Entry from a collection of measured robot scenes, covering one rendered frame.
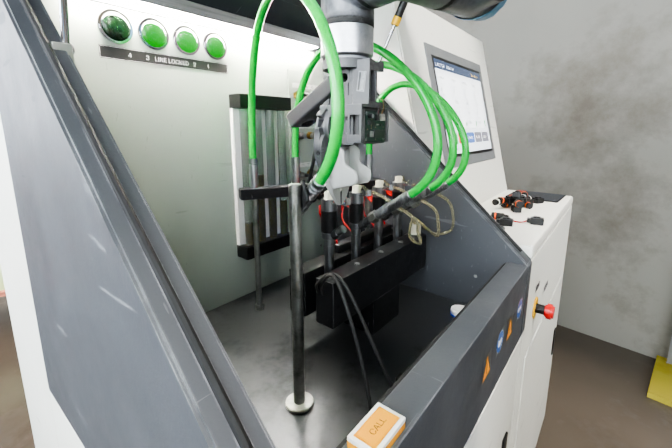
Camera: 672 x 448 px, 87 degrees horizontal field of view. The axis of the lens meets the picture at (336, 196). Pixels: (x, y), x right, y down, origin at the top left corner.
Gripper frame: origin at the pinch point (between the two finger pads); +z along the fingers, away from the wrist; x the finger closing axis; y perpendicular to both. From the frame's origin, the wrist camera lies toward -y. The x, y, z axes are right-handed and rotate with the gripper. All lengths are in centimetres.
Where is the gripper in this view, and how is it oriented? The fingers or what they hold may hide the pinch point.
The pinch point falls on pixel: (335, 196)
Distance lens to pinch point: 56.3
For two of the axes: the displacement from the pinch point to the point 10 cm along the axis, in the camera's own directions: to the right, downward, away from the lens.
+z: 0.0, 9.8, 1.9
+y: 7.8, 1.2, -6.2
